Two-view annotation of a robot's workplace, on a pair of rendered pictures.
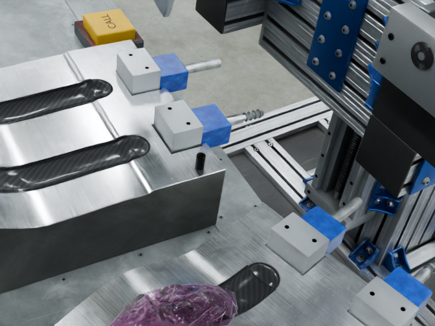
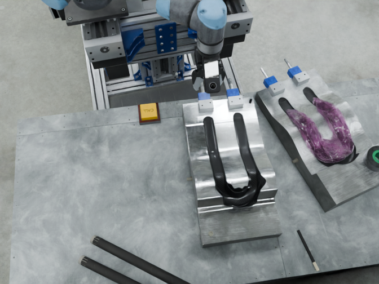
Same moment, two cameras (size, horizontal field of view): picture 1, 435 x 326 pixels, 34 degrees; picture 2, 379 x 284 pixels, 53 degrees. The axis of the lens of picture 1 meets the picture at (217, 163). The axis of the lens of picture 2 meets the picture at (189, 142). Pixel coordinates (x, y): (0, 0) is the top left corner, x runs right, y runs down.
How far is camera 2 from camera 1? 1.11 m
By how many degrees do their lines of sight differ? 41
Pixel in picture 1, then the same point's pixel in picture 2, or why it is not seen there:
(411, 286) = (295, 69)
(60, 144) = (231, 136)
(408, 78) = (232, 32)
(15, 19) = (124, 144)
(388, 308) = (304, 77)
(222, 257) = (274, 108)
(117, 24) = (151, 107)
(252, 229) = (266, 97)
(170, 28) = not seen: outside the picture
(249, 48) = (8, 67)
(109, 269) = not seen: hidden behind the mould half
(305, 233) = (277, 85)
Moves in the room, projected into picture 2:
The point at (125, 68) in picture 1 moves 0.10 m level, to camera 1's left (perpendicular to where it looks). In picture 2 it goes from (207, 109) to (195, 131)
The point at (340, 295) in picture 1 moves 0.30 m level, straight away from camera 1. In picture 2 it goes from (291, 86) to (233, 41)
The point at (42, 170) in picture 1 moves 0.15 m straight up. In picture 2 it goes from (240, 143) to (246, 123)
